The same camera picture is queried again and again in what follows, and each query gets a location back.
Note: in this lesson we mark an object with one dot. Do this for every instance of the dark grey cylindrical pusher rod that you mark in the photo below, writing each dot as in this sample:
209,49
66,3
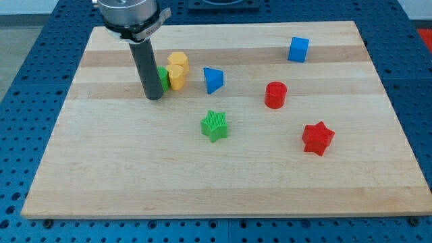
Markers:
146,66

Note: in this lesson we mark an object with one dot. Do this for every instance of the green star block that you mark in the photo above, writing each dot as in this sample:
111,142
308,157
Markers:
214,125

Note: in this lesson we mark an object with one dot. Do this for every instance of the yellow heart block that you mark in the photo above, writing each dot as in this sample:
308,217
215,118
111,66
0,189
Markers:
177,76

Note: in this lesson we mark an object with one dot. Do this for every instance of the red star block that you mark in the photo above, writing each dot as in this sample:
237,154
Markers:
317,138

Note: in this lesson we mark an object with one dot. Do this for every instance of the green cylinder block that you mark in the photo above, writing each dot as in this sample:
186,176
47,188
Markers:
164,78

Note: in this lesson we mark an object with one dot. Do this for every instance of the yellow hexagon block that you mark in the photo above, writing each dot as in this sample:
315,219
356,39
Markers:
181,59

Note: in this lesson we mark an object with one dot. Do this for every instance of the blue triangle block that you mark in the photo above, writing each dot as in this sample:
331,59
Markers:
213,79

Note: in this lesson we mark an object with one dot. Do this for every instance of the red cylinder block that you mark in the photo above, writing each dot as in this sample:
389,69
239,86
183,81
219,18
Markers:
275,94

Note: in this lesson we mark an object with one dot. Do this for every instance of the wooden board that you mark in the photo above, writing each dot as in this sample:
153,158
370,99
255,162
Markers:
113,154

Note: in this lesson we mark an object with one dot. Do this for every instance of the blue cube block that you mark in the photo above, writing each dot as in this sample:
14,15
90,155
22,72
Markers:
298,49

